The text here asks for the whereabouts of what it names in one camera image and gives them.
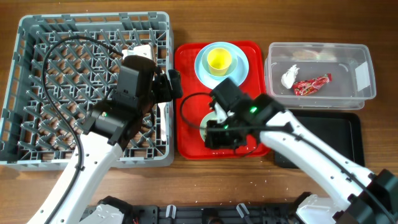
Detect red plastic tray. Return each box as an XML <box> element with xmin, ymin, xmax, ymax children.
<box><xmin>175</xmin><ymin>40</ymin><xmax>270</xmax><ymax>160</ymax></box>

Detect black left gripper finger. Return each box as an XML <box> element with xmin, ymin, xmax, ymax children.
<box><xmin>169</xmin><ymin>70</ymin><xmax>183</xmax><ymax>99</ymax></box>
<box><xmin>152</xmin><ymin>73</ymin><xmax>172</xmax><ymax>103</ymax></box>

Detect grey dishwasher rack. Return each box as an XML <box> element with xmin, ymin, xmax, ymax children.
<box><xmin>1</xmin><ymin>12</ymin><xmax>174</xmax><ymax>171</ymax></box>

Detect red snack wrapper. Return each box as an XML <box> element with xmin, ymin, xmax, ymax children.
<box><xmin>292</xmin><ymin>73</ymin><xmax>332</xmax><ymax>96</ymax></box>

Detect green bowl with leftovers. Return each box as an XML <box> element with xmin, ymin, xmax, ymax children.
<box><xmin>200</xmin><ymin>111</ymin><xmax>217</xmax><ymax>141</ymax></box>

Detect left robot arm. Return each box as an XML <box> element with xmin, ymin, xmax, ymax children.
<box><xmin>30</xmin><ymin>55</ymin><xmax>183</xmax><ymax>223</ymax></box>

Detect white plastic fork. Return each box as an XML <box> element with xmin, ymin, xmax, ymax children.
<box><xmin>157</xmin><ymin>103</ymin><xmax>167</xmax><ymax>142</ymax></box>

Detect black tray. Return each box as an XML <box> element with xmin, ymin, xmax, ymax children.
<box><xmin>293</xmin><ymin>110</ymin><xmax>365</xmax><ymax>166</ymax></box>

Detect yellow plastic cup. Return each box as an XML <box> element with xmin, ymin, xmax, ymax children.
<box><xmin>207</xmin><ymin>47</ymin><xmax>233</xmax><ymax>77</ymax></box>

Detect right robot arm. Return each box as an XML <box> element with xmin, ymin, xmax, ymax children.
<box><xmin>206</xmin><ymin>78</ymin><xmax>397</xmax><ymax>223</ymax></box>

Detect clear plastic bin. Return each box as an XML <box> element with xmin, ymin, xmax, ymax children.
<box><xmin>265</xmin><ymin>42</ymin><xmax>376</xmax><ymax>110</ymax></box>

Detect white tissue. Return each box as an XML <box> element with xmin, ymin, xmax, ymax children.
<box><xmin>281</xmin><ymin>64</ymin><xmax>299</xmax><ymax>89</ymax></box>

